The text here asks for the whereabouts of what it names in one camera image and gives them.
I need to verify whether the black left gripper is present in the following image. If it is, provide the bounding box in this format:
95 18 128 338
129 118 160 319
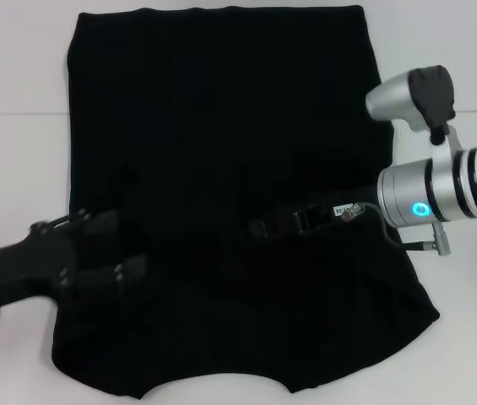
0 208 151 316

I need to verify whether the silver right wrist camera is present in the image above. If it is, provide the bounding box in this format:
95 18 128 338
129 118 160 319
366 65 463 161

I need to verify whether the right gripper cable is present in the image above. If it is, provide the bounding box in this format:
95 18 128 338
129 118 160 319
341 202 455 256

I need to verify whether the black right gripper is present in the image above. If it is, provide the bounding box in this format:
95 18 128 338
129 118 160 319
247 202 386 241

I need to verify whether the black t-shirt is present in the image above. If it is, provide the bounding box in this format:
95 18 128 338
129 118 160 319
50 3 442 389

